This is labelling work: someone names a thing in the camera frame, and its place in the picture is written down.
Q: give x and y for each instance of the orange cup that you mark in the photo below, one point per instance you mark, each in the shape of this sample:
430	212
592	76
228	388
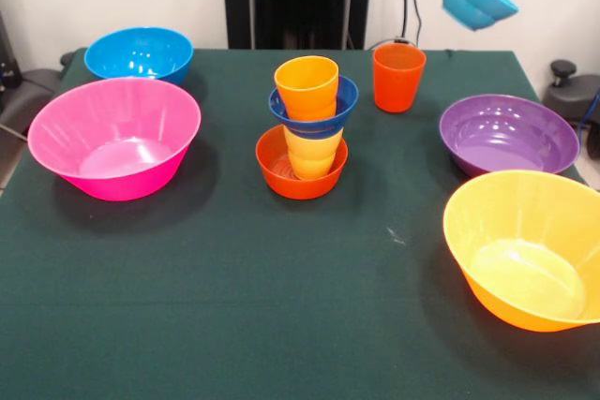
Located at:
307	95

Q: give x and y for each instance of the yellow cup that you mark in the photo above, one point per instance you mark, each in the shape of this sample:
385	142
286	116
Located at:
311	154

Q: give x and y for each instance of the medium sky blue bowl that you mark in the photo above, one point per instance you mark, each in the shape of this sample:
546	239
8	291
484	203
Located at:
140	51

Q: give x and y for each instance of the large yellow bowl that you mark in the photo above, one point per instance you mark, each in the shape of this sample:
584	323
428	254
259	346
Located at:
525	255

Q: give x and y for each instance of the large pink bowl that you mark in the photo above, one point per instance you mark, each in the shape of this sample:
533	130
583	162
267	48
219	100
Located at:
112	137

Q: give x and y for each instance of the red cup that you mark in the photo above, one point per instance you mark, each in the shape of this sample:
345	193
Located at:
398	86

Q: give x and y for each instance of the small red bowl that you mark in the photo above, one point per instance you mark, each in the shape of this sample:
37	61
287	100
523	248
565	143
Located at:
304	187

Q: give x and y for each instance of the purple bowl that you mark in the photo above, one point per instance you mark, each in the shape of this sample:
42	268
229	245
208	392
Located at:
506	137

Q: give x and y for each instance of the dark green tablecloth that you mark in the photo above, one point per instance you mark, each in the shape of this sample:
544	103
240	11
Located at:
300	301

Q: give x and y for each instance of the black stand foot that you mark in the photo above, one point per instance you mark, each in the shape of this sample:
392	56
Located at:
572	95
28	91

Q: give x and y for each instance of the small dark blue bowl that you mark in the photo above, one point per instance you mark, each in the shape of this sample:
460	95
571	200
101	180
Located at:
314	128

